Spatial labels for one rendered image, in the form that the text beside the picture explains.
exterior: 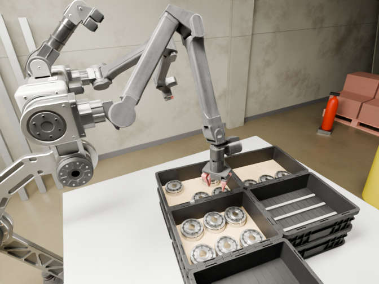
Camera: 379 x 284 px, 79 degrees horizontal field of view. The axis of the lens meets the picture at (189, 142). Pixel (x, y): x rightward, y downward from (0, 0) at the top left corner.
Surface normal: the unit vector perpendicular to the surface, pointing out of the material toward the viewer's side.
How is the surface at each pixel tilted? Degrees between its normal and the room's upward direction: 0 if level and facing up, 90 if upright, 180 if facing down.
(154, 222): 0
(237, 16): 90
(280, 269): 0
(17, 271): 0
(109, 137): 90
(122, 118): 70
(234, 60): 90
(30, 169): 90
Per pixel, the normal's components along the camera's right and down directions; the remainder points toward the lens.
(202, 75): 0.35, 0.12
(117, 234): -0.04, -0.87
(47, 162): 0.44, 0.43
